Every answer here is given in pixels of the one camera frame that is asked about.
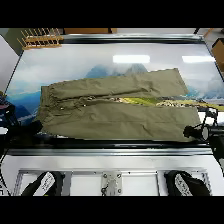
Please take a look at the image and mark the wooden rack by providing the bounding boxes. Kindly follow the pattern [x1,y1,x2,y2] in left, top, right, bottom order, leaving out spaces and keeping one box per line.
[16,27,65,51]

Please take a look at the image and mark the heap of clothes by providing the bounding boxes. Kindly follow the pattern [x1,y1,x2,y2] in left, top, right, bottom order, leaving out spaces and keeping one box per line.
[0,91,19,128]

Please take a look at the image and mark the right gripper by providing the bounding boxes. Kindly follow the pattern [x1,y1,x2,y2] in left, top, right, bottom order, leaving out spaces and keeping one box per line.
[183,124,201,141]

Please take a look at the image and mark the olive green pants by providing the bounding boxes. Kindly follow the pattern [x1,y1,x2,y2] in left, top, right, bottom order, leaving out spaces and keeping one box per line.
[35,67,203,143]

